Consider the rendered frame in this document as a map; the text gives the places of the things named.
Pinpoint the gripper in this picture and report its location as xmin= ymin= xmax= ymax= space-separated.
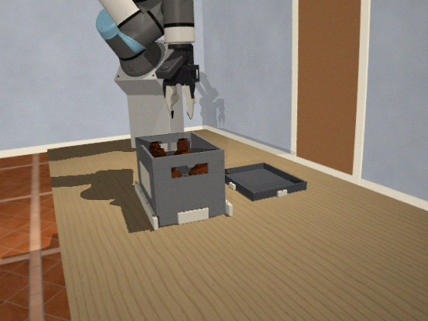
xmin=163 ymin=43 xmax=199 ymax=119

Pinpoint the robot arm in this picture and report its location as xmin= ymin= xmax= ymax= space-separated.
xmin=96 ymin=0 xmax=195 ymax=79

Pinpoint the grey plastic crate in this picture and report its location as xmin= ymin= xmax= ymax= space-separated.
xmin=135 ymin=132 xmax=226 ymax=226

